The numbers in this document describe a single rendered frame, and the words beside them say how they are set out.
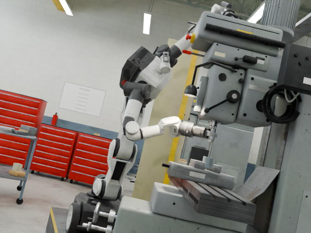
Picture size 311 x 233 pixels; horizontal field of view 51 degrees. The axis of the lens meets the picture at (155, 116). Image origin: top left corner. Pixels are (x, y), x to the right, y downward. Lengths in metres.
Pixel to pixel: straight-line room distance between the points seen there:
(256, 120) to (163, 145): 1.88
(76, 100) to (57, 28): 2.51
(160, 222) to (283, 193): 0.65
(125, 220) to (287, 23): 1.41
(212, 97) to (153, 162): 1.90
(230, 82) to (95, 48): 9.71
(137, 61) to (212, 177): 0.90
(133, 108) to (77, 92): 9.24
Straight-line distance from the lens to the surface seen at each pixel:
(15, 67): 11.83
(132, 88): 2.03
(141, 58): 2.20
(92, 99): 11.05
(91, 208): 2.29
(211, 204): 1.35
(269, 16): 2.09
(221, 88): 1.85
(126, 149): 2.39
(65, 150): 6.59
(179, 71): 3.69
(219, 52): 1.86
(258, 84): 1.89
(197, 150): 2.24
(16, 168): 4.63
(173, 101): 3.63
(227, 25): 1.91
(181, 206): 1.74
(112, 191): 2.52
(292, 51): 1.72
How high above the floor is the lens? 1.10
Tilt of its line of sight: 5 degrees up
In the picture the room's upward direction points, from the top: 13 degrees clockwise
